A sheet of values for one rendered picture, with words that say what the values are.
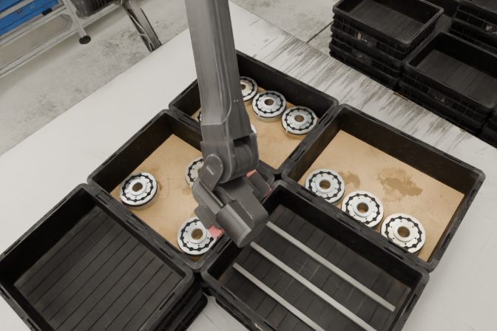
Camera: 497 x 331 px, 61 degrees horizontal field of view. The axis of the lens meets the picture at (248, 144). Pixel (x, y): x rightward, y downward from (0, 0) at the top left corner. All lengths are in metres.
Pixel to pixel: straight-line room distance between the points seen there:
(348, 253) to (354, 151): 0.30
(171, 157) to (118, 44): 1.84
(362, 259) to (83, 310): 0.67
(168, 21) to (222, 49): 2.46
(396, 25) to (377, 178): 1.12
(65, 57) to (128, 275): 2.15
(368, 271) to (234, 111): 0.59
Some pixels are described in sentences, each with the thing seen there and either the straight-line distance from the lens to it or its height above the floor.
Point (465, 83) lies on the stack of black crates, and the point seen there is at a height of 0.38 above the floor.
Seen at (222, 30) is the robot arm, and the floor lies 1.44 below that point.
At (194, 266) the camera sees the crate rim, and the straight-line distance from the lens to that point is 0.97.
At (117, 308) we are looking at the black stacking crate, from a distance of 1.10.
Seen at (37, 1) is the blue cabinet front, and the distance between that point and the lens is 2.90.
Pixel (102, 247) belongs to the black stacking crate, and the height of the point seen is 0.83.
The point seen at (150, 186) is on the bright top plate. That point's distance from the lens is 1.17.
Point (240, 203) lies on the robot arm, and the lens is 0.64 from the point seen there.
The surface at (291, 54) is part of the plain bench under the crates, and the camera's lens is 1.66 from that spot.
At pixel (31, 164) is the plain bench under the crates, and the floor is 0.70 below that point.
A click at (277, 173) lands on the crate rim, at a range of 1.05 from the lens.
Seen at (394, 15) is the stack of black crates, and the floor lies 0.49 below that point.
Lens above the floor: 1.83
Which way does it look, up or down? 55 degrees down
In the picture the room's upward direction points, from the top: 8 degrees counter-clockwise
